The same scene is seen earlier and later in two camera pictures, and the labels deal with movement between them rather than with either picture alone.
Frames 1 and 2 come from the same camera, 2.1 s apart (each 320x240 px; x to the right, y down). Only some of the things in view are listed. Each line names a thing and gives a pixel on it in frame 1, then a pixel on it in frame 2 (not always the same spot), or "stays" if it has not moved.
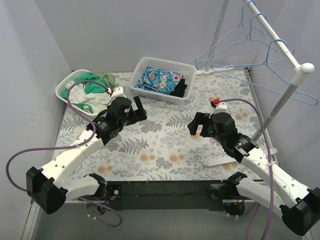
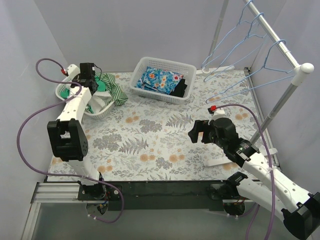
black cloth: x=179 y=89 stays
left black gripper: x=136 y=115 → x=88 y=82
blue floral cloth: x=159 y=79 stays
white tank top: x=98 y=101 stays
